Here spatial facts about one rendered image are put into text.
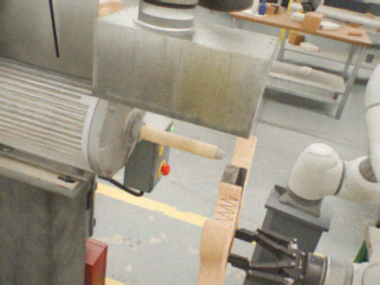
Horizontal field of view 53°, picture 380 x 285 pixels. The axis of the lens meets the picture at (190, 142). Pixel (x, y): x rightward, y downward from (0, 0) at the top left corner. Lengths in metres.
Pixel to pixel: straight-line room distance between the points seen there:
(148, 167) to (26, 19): 0.56
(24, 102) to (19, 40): 0.13
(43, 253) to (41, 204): 0.17
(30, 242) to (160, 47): 0.71
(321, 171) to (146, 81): 1.10
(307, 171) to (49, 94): 1.11
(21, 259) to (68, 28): 0.70
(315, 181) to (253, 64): 1.10
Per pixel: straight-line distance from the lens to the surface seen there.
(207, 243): 0.70
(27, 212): 1.10
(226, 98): 0.65
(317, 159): 1.64
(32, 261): 1.22
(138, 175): 1.23
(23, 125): 0.92
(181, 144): 0.87
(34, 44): 0.88
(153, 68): 0.67
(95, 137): 0.82
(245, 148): 0.91
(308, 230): 1.74
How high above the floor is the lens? 1.69
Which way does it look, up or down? 30 degrees down
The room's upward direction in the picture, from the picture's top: 10 degrees clockwise
